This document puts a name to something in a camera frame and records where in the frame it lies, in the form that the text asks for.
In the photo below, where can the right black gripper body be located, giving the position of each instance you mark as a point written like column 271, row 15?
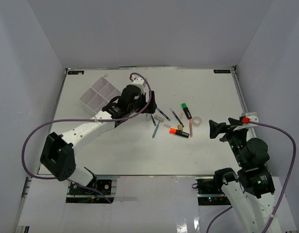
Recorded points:
column 236, row 138

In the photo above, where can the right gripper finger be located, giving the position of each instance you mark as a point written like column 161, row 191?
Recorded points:
column 217, row 128
column 234, row 122

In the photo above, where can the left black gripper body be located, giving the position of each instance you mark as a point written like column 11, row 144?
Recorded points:
column 140, row 105

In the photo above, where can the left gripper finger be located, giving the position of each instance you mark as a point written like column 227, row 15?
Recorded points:
column 118, row 108
column 151, row 104

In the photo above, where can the green ink pen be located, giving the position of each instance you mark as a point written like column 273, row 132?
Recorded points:
column 152, row 118

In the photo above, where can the clear tape roll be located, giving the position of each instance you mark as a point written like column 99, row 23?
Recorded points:
column 196, row 121

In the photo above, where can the dark blue ink pen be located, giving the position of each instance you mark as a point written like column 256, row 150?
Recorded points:
column 176, row 116

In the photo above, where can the white divided organizer box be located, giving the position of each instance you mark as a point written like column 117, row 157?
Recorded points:
column 98, row 95

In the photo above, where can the orange pen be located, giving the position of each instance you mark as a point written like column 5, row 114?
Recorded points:
column 191, row 127

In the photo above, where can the orange cap black highlighter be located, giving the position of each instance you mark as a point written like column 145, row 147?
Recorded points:
column 179, row 133

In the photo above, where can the green cap black highlighter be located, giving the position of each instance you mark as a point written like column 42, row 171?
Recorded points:
column 186, row 111

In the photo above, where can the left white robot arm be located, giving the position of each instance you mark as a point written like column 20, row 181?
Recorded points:
column 59, row 151

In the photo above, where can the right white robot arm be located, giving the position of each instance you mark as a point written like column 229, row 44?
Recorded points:
column 250, row 190

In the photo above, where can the grey rectangular eraser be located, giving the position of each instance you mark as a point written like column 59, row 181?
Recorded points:
column 159, row 118

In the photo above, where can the light blue pen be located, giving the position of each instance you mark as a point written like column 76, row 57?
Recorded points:
column 156, row 129

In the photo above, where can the small cork piece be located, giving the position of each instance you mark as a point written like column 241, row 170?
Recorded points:
column 180, row 127

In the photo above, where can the right black corner label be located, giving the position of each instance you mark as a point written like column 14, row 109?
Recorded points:
column 221, row 71

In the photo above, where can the black corner label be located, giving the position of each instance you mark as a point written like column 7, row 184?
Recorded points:
column 221, row 71
column 75, row 72

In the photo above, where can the left black corner label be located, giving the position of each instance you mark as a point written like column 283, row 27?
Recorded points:
column 75, row 72

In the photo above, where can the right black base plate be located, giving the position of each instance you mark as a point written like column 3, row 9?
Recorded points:
column 209, row 194

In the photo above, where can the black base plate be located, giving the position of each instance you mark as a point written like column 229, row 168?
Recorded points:
column 104, row 186
column 209, row 194

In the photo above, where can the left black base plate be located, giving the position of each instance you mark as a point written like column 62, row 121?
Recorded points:
column 104, row 186

